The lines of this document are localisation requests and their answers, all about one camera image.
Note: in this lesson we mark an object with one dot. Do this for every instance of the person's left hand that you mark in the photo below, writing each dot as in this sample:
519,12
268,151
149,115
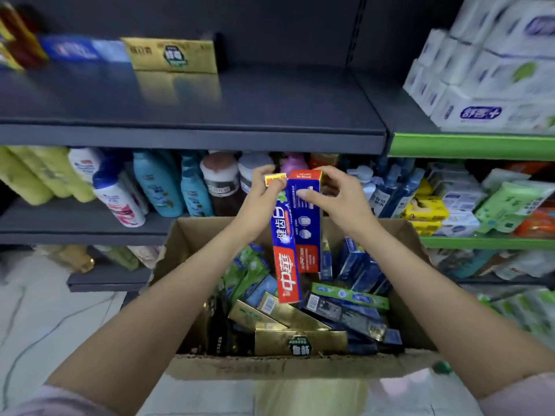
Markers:
260,203

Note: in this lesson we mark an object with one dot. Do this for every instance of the person's right hand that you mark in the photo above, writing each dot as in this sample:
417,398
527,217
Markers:
347,207

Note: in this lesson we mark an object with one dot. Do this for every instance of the dark grey shelf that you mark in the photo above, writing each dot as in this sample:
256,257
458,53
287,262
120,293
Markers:
238,103

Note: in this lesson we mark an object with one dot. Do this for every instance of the pile of toothpaste boxes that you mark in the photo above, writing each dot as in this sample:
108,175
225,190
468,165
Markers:
299,342

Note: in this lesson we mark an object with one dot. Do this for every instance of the brown cardboard box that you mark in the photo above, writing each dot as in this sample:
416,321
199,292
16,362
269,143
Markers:
282,368

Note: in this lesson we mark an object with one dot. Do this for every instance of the gold toothpaste box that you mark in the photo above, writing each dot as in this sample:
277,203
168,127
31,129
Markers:
173,56

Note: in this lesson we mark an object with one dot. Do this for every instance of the light blue toothpaste box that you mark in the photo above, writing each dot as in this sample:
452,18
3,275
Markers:
78,49

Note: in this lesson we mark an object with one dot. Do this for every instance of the person's right forearm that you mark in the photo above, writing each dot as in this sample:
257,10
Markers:
455,316

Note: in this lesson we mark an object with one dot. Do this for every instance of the person's left forearm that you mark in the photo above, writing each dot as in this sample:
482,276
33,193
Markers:
164,324

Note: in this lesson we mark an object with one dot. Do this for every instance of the person's pink right sleeve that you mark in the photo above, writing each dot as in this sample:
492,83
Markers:
520,398

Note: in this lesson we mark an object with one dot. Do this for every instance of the white-lidded dark jar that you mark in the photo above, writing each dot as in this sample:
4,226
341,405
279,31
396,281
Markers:
249,168

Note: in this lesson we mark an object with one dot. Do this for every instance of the white pump bottle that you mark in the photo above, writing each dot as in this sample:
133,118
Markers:
365,173

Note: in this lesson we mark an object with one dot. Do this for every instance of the brown-lidded dark jar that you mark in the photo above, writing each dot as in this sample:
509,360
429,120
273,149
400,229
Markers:
221,181

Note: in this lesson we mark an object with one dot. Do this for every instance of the cluster of dark blue bottles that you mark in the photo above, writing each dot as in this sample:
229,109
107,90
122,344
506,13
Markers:
390,190

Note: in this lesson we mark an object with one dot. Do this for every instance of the red orange bottle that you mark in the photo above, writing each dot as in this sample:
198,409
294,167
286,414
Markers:
323,161

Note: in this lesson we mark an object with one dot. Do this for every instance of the pink shampoo bottle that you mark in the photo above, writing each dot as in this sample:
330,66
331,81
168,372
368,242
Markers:
295,162

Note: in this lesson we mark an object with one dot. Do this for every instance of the small teal shampoo bottle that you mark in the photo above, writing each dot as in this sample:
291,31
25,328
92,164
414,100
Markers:
191,162
197,197

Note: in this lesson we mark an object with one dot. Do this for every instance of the large teal shampoo bottle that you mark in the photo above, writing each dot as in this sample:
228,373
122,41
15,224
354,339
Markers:
158,186

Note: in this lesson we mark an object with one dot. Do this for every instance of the white and blue packet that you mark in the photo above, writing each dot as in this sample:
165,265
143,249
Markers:
459,225
461,199

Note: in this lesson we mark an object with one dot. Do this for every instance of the white bottle pink label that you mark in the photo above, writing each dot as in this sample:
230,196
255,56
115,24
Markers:
136,194

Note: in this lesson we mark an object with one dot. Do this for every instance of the pale pink bottle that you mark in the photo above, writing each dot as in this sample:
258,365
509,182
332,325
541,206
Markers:
145,255

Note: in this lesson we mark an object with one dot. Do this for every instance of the white bottle blue cap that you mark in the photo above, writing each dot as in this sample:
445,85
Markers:
119,203

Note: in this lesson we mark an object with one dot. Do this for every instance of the olive green bottle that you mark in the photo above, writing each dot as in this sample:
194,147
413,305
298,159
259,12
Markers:
117,257

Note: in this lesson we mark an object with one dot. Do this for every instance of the pale green packet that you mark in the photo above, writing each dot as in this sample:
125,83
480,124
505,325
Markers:
505,179

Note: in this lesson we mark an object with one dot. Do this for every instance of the bright green packet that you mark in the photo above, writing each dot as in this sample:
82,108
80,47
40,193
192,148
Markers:
511,207

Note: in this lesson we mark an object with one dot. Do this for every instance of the white bottle yellow label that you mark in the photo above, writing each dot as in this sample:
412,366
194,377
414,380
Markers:
84,164

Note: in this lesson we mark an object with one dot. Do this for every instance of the stack of white tissue packs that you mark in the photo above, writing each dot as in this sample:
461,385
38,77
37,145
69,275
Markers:
485,82

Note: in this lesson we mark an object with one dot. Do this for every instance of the yellow plastic bottle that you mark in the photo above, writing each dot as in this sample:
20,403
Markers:
21,181
43,168
73,181

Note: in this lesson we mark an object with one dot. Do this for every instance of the white plastic packet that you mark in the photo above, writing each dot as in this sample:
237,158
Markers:
529,264

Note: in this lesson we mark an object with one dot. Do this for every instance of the orange packet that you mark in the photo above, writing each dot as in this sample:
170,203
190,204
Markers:
537,225

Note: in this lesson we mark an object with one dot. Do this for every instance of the gold bottle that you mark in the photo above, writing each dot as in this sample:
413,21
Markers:
73,259

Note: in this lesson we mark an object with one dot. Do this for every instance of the round light wooden stool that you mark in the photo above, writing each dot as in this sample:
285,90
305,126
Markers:
310,400

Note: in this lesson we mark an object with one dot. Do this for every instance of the green and white wipes pack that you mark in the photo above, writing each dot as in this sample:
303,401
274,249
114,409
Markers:
520,311

